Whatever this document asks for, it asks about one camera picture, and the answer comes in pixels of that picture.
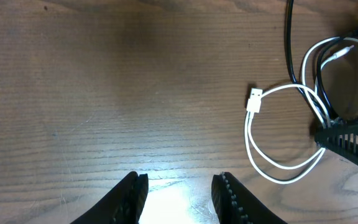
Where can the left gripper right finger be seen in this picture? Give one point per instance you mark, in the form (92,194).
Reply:
(235,204)

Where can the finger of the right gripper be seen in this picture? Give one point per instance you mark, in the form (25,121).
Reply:
(341,138)

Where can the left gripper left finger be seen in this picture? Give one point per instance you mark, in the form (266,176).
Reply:
(123,204)

